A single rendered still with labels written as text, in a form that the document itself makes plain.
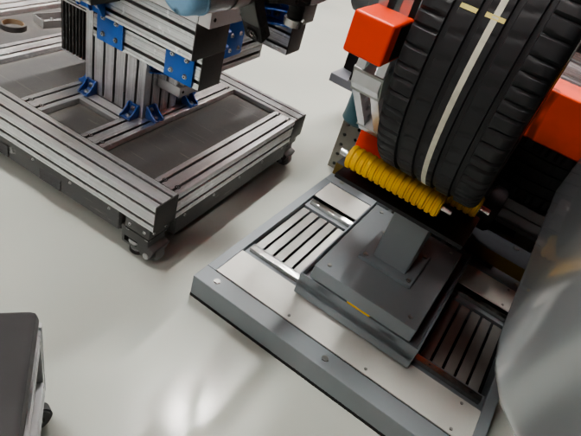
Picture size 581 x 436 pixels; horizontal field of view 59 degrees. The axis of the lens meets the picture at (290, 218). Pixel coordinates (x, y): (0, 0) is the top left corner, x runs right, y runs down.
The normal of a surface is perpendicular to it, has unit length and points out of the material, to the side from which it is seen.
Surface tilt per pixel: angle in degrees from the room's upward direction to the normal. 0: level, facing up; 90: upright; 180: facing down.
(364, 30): 90
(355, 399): 90
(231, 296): 0
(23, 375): 22
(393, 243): 90
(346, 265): 0
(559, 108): 90
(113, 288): 0
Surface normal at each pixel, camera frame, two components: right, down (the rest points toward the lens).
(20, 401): 0.59, -0.68
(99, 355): 0.25, -0.75
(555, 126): -0.53, 0.41
